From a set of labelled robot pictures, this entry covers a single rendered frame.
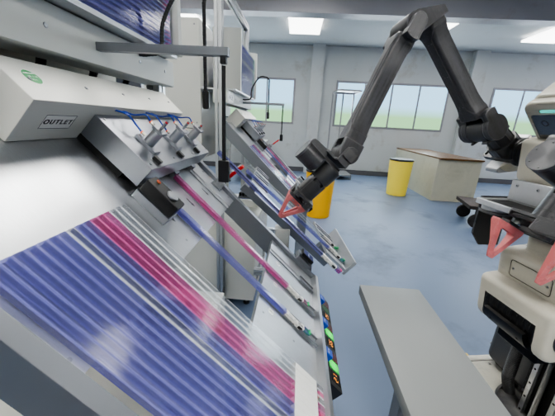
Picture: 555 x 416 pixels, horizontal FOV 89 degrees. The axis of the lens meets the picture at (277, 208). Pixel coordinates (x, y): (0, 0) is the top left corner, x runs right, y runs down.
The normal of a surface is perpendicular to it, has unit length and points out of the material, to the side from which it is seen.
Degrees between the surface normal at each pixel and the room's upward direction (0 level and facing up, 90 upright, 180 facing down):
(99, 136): 90
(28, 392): 90
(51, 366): 44
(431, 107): 90
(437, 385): 0
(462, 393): 0
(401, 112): 90
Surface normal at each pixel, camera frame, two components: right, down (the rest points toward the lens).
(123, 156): -0.07, 0.29
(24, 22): 1.00, 0.07
